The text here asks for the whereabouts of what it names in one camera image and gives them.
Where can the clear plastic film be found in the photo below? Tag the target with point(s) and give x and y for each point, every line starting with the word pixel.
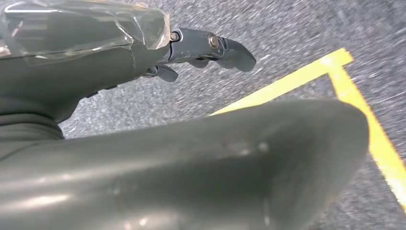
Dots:
pixel 79 28

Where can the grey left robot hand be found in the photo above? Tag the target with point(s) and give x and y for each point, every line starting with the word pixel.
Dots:
pixel 190 174

